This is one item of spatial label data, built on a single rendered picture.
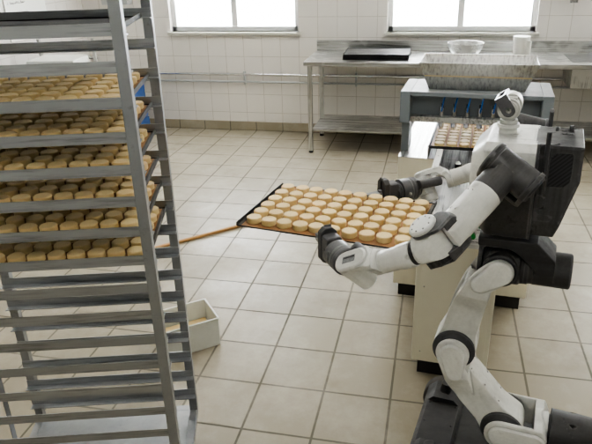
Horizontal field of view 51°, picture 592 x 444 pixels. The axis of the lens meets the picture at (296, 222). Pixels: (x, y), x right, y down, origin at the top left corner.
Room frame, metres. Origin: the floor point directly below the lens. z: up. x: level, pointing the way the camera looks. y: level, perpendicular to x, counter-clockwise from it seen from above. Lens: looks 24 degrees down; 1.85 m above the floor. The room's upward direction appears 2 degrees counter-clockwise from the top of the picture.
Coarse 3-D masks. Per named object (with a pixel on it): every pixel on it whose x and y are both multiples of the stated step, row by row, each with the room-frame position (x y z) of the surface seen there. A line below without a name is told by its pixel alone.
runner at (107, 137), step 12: (108, 132) 1.56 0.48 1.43; (120, 132) 1.56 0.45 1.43; (0, 144) 1.55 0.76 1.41; (12, 144) 1.55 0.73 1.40; (24, 144) 1.55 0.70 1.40; (36, 144) 1.55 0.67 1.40; (48, 144) 1.55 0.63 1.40; (60, 144) 1.55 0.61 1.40; (72, 144) 1.56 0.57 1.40; (84, 144) 1.56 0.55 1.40
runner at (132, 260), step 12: (0, 264) 1.54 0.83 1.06; (12, 264) 1.54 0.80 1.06; (24, 264) 1.55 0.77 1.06; (36, 264) 1.55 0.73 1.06; (48, 264) 1.55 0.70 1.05; (60, 264) 1.55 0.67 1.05; (72, 264) 1.55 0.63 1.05; (84, 264) 1.55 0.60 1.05; (96, 264) 1.56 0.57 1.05; (108, 264) 1.56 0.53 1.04; (120, 264) 1.56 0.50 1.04; (132, 264) 1.56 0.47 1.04
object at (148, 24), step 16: (144, 0) 1.99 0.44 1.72; (144, 32) 1.98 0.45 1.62; (160, 112) 1.99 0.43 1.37; (160, 144) 1.99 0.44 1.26; (176, 224) 2.00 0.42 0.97; (176, 240) 1.99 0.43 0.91; (176, 288) 1.98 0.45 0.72; (192, 368) 1.99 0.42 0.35; (192, 384) 1.99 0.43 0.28; (192, 400) 1.99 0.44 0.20
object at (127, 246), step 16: (64, 240) 1.69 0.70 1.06; (80, 240) 1.68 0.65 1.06; (96, 240) 1.68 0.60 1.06; (112, 240) 1.72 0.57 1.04; (128, 240) 1.68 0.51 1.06; (0, 256) 1.59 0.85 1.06; (16, 256) 1.59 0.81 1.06; (32, 256) 1.59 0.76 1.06; (48, 256) 1.59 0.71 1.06; (64, 256) 1.60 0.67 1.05; (80, 256) 1.59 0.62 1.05; (96, 256) 1.59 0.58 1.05; (112, 256) 1.59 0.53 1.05
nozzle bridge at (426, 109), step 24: (408, 96) 3.06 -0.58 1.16; (432, 96) 3.03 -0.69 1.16; (456, 96) 2.99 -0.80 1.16; (480, 96) 2.96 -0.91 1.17; (528, 96) 2.90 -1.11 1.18; (552, 96) 2.87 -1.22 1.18; (408, 120) 3.06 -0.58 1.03; (432, 120) 3.06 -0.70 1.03; (456, 120) 3.03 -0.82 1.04; (480, 120) 2.99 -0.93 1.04; (408, 144) 3.17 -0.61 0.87
